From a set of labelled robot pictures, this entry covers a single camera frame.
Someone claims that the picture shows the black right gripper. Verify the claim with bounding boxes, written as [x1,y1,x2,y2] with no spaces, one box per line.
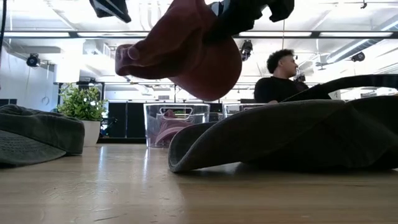
[203,0,295,44]

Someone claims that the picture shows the dark grey baseball cap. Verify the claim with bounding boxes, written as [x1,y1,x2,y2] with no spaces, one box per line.
[167,73,398,174]
[0,104,85,167]

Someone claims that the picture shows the black overhead light beam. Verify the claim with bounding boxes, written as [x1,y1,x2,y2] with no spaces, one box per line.
[0,30,398,39]

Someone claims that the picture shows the person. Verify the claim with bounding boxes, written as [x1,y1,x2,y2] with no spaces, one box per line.
[254,49,309,105]

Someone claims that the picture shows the clear plastic bin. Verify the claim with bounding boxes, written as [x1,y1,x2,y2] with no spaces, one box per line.
[222,103,268,119]
[143,103,211,149]

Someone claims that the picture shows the green plant in white pot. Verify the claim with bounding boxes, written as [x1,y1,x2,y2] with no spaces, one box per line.
[57,83,109,147]

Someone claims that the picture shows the black room divider panels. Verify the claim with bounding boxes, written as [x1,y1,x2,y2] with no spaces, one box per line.
[107,101,146,139]

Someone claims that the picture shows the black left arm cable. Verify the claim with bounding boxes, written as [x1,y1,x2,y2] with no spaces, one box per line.
[0,0,7,50]

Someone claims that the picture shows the black aluminium table frame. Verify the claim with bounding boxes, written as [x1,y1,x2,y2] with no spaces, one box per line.
[98,137,147,144]

